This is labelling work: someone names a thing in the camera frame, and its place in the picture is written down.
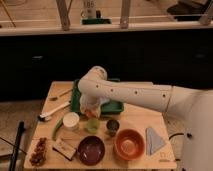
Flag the dark purple bowl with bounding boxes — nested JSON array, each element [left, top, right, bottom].
[[77, 136, 105, 166]]

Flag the blue grey folded cloth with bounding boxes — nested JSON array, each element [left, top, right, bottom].
[[146, 127, 166, 156]]

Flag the green chili pepper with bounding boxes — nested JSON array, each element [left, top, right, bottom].
[[51, 117, 63, 141]]

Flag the small metal cup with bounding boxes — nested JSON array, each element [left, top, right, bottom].
[[106, 119, 120, 136]]

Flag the black pole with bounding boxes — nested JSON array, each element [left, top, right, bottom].
[[9, 121, 25, 171]]

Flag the white lidded container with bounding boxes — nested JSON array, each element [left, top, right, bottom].
[[63, 112, 80, 130]]

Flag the orange bowl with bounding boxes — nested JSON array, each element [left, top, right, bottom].
[[114, 129, 145, 161]]

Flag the brown dried fruit cluster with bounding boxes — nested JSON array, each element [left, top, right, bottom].
[[30, 137, 46, 166]]

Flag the green plastic cup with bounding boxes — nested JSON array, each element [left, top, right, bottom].
[[85, 118, 100, 134]]

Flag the white bottle on green base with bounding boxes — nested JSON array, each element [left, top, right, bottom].
[[81, 0, 111, 25]]

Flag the green plastic tray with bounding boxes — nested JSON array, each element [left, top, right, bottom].
[[70, 79, 124, 115]]

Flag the black cable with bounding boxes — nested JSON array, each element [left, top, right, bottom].
[[168, 132, 184, 163]]

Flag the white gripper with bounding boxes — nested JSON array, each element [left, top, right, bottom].
[[80, 94, 109, 118]]

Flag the red apple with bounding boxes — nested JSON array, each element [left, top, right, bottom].
[[85, 110, 99, 118]]

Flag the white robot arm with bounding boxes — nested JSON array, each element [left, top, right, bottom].
[[78, 66, 213, 171]]

